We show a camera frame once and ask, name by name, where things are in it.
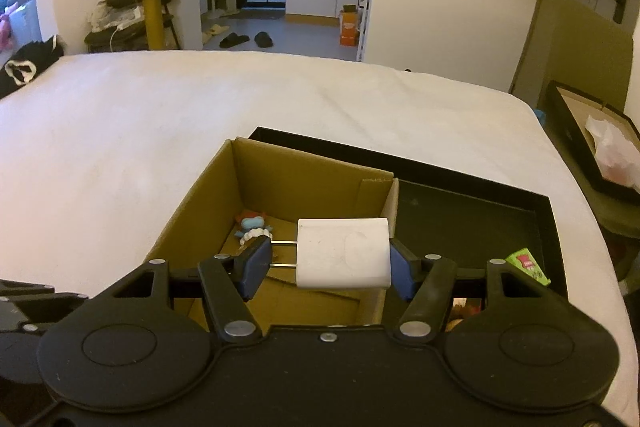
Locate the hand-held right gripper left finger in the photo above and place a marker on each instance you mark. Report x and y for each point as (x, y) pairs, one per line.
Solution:
(252, 271)

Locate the black box with cardboard lining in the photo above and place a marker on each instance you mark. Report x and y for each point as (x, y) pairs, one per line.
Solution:
(565, 117)

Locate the blue cloth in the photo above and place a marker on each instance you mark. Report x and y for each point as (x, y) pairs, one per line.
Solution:
(539, 117)

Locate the black shallow tray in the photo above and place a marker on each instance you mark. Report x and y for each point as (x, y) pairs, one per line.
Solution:
(465, 222)

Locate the black slipper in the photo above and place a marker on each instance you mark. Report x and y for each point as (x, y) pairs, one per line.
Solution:
(263, 40)
(234, 40)

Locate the white plastic bag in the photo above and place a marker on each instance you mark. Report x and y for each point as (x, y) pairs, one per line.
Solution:
(615, 147)

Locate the olive chair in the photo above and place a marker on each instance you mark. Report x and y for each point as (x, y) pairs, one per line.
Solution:
(575, 47)

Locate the white bed mattress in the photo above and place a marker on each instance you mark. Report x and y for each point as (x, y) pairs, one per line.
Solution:
(200, 117)

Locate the brown cardboard box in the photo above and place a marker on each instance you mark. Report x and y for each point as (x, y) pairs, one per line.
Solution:
(300, 177)

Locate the small blue toy figure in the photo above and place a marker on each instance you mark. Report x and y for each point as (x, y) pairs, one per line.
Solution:
(252, 227)

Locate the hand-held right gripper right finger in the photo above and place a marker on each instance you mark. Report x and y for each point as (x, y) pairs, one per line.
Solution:
(400, 268)

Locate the small green packet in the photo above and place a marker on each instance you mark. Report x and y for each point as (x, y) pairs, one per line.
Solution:
(529, 266)

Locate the orange carton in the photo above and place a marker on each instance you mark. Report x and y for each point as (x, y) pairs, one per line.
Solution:
(349, 27)

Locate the beige slippers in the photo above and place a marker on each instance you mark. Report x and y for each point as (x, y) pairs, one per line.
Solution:
(215, 32)

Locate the white charger plug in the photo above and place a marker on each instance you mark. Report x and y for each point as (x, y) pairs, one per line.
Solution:
(342, 253)

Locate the black bag with white print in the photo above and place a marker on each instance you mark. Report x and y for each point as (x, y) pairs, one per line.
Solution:
(35, 59)

